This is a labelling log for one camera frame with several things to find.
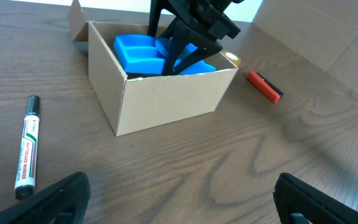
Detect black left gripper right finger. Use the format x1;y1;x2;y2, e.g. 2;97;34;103
273;172;358;224

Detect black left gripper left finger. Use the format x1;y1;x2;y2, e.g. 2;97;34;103
0;172;91;224

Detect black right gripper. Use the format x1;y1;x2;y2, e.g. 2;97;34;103
147;0;244;76

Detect black whiteboard marker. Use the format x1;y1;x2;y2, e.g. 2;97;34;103
14;95;40;200

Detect blue plastic tape dispenser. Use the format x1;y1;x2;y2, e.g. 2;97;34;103
113;34;216;76

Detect yellow clear tape roll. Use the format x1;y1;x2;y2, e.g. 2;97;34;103
223;51;241;67

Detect red stapler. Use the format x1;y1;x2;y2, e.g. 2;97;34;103
246;70;283;103

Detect brown cardboard box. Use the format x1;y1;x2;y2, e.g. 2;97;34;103
68;0;238;136

